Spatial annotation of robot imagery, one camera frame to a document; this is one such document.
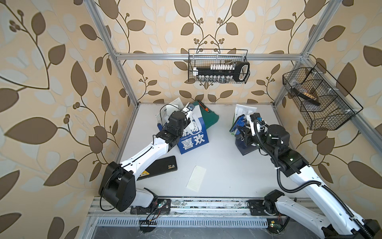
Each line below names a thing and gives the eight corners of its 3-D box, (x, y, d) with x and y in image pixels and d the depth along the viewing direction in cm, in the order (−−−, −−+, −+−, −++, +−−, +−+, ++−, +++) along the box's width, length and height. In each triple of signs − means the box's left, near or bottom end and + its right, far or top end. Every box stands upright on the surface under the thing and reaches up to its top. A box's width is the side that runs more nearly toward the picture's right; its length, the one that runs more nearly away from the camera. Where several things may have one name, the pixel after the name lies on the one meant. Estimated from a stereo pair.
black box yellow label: (139, 180, 86) (137, 178, 83) (138, 167, 91) (137, 165, 88) (177, 169, 90) (177, 167, 87) (175, 157, 95) (174, 155, 92)
